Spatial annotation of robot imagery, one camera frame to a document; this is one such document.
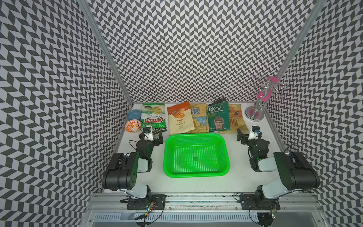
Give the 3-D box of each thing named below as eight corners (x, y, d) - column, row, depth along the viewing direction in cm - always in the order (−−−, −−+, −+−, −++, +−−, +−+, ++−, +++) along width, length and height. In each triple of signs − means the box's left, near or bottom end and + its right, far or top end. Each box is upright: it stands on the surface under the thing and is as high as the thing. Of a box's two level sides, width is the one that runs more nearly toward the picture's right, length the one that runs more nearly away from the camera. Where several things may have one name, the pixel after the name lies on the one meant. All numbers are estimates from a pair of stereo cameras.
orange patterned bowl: (125, 132, 102) (123, 129, 99) (128, 122, 108) (127, 119, 104) (139, 132, 102) (137, 129, 99) (141, 122, 108) (140, 119, 104)
